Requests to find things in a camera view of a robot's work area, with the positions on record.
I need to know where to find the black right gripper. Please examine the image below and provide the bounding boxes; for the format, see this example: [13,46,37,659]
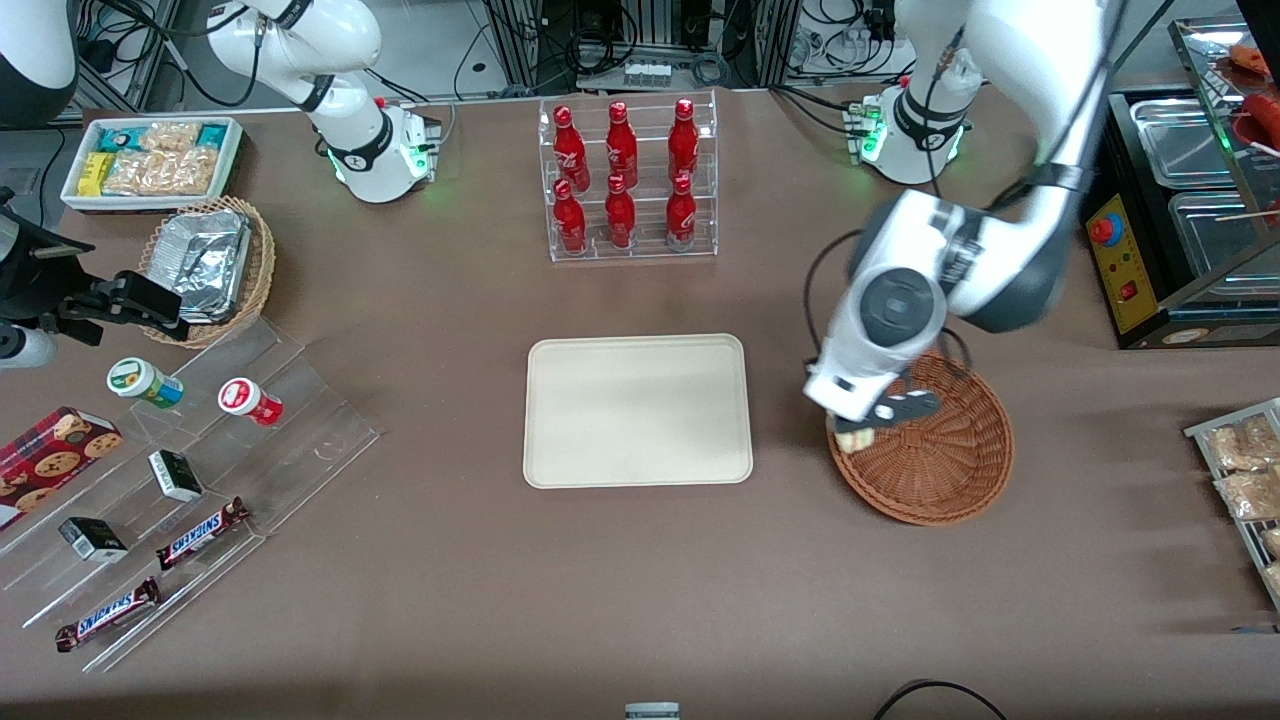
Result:
[0,205,192,347]

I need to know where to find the brown round wicker basket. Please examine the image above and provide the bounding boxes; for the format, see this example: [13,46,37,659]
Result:
[826,348,1015,527]

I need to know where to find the light tan wicker basket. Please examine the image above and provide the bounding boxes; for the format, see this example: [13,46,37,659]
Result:
[138,196,277,349]

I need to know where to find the cream rectangular serving tray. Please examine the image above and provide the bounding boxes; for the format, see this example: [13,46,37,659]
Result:
[523,333,754,490]

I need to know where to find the tray of packaged snacks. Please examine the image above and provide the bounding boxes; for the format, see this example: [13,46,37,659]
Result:
[1184,398,1280,613]

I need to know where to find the green lidded small jar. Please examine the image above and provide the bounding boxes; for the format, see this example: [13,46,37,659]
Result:
[107,357,185,409]

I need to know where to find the silver foil food packs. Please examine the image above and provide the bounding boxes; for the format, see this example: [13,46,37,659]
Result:
[153,210,253,323]

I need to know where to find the white rectangular snack bin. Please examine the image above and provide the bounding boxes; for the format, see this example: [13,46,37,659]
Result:
[60,116,245,214]

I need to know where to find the clear bag of crackers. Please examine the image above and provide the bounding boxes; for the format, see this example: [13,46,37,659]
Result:
[103,148,221,197]
[138,121,203,154]

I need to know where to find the red lidded small jar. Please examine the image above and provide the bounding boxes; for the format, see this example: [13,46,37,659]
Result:
[218,377,284,427]

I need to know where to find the red chocolate chip cookie box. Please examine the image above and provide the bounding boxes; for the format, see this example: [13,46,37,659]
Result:
[0,406,123,531]

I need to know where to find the small black carton box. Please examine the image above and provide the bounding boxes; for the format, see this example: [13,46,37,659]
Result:
[58,516,129,563]
[147,450,204,503]

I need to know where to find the clear acrylic stepped shelf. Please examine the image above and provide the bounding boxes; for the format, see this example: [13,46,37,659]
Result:
[0,315,383,673]

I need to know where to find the Snickers chocolate bar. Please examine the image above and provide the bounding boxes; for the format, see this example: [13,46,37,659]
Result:
[55,577,162,653]
[156,497,250,571]

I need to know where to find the black food warmer cabinet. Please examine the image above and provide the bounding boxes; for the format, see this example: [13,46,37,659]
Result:
[1075,15,1280,351]

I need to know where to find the red cola bottle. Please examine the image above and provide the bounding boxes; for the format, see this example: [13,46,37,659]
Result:
[553,106,591,191]
[666,173,697,248]
[553,179,587,254]
[606,101,639,189]
[605,174,636,250]
[669,98,700,183]

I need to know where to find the clear acrylic bottle rack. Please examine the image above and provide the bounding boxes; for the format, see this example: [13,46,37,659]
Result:
[538,90,719,263]

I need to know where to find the stainless steel pan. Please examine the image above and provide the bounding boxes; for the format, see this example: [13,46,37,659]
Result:
[1130,97,1251,191]
[1168,190,1280,301]

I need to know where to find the red sausage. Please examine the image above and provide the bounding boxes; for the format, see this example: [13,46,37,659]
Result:
[1240,90,1280,151]

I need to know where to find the black looped cable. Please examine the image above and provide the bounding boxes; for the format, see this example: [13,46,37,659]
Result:
[873,680,1008,720]

